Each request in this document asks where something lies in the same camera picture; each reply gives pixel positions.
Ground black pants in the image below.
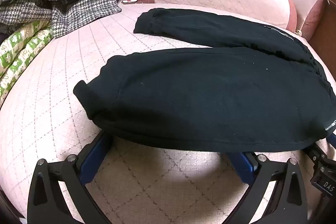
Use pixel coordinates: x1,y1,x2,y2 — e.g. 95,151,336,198
73,7,336,152

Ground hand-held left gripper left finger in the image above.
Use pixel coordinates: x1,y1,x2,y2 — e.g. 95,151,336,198
26,131,114,224

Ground pink quilted bed cover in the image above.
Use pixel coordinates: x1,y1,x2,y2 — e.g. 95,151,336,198
0,2,336,224

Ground pink and red cushion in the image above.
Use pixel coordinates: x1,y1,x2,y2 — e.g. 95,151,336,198
286,0,328,41

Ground brown wooden headboard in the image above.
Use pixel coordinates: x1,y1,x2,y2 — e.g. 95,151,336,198
310,0,336,62

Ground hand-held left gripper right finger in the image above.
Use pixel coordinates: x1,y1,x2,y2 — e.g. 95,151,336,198
226,152,315,224

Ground green printed blanket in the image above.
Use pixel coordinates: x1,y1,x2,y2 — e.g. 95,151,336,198
0,21,54,106

